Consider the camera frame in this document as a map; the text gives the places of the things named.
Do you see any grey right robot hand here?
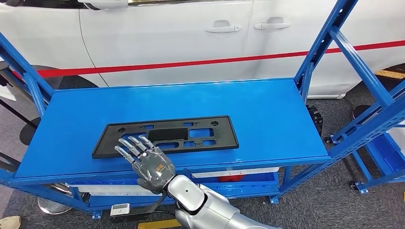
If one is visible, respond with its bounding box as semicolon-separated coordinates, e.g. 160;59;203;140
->
114;135;177;195

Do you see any black plastic plate bracket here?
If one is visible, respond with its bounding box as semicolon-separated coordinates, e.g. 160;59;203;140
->
92;115;240;159

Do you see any blue metal shelf rack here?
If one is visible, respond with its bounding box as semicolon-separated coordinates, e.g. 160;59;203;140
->
0;0;405;220

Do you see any black plastic car part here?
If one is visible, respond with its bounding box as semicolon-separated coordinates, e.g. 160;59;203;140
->
305;104;324;137

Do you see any yellow floor tape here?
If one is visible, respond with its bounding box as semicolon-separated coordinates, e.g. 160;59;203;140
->
138;219;182;229

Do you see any red item in bin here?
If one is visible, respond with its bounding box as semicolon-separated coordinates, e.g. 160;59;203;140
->
218;175;245;183

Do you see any blue plastic bin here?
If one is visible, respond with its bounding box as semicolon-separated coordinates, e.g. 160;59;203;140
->
363;133;405;181
193;172;281;198

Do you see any stanchion with chrome base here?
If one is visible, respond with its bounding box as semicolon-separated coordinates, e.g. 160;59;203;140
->
0;151;74;216

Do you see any black barrier stanchion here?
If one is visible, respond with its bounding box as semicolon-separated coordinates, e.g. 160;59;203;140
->
0;98;42;146

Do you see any white car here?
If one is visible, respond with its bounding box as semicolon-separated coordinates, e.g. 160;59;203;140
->
0;0;405;100

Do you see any person's shoe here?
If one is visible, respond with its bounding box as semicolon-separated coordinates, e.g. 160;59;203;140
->
0;216;22;229

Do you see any white car side mirror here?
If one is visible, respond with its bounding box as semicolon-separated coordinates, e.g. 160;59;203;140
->
77;0;129;10

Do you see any white car door handle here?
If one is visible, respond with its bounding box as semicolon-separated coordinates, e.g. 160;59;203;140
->
254;16;291;31
205;19;242;33

